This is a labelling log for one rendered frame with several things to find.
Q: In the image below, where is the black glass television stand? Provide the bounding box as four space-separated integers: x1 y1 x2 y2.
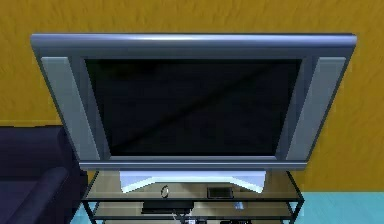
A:
78 170 306 224

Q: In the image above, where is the black flat box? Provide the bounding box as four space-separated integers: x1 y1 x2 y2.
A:
140 201 195 215

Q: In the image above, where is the silver television set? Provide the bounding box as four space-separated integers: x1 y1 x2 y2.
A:
30 32 358 195

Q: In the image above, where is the dark blue sofa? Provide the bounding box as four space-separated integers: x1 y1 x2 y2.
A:
0 125 88 224

